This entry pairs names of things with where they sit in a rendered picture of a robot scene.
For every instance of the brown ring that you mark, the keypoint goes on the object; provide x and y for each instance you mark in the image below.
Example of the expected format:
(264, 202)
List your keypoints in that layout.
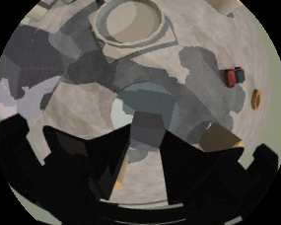
(255, 100)

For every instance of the brown cylinder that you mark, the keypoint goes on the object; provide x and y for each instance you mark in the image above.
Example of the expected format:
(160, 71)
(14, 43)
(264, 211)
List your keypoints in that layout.
(217, 138)

